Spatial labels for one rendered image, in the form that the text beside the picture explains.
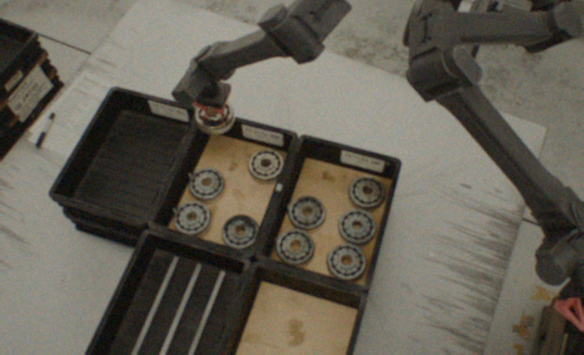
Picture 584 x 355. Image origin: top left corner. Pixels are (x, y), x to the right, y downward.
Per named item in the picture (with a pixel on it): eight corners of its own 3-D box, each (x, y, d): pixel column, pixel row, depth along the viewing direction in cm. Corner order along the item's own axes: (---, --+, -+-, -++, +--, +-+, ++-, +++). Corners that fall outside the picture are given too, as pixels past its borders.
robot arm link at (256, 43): (331, 40, 103) (288, -4, 99) (314, 64, 101) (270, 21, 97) (235, 68, 140) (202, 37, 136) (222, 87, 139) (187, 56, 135)
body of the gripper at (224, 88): (223, 108, 147) (218, 90, 141) (185, 99, 149) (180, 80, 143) (232, 88, 150) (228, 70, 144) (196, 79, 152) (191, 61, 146)
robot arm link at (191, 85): (238, 67, 136) (211, 42, 133) (213, 104, 131) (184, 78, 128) (215, 79, 146) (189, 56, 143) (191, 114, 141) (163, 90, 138)
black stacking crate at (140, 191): (121, 108, 187) (112, 86, 177) (207, 130, 182) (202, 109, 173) (61, 214, 168) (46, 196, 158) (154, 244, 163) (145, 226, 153)
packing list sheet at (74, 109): (80, 68, 210) (79, 67, 210) (133, 89, 205) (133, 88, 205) (23, 138, 195) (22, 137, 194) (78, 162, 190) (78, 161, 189)
